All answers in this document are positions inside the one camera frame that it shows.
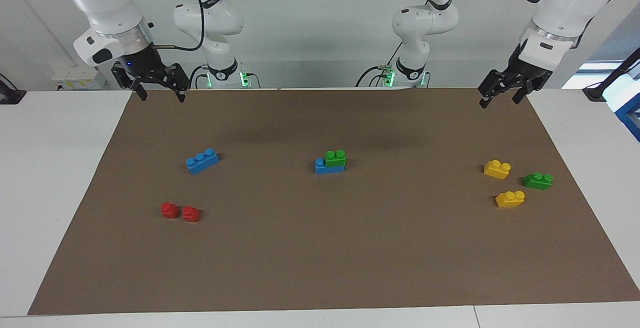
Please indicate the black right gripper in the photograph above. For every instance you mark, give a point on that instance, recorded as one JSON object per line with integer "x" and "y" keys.
{"x": 142, "y": 65}

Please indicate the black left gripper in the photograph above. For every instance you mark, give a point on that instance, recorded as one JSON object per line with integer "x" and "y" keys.
{"x": 527, "y": 65}

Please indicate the green two-stud toy block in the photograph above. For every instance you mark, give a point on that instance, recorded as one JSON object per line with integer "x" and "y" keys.
{"x": 335, "y": 160}
{"x": 536, "y": 182}

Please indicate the blue three-stud toy block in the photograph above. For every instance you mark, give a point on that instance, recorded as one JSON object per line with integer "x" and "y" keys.
{"x": 321, "y": 168}
{"x": 200, "y": 164}

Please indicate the yellow two-stud toy block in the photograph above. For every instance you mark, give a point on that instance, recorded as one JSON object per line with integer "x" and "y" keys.
{"x": 509, "y": 200}
{"x": 496, "y": 170}

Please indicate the red toy block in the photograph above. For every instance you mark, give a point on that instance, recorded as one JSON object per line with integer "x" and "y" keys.
{"x": 169, "y": 211}
{"x": 190, "y": 214}

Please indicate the white power strip box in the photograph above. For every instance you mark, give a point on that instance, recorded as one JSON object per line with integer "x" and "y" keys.
{"x": 75, "y": 77}

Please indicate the black table clamp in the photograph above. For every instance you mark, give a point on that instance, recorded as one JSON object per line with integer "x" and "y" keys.
{"x": 10, "y": 95}

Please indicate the brown table mat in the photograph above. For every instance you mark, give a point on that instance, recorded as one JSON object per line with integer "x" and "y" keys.
{"x": 320, "y": 248}

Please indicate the blue and white frame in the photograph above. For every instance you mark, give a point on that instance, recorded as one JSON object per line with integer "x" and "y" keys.
{"x": 627, "y": 110}

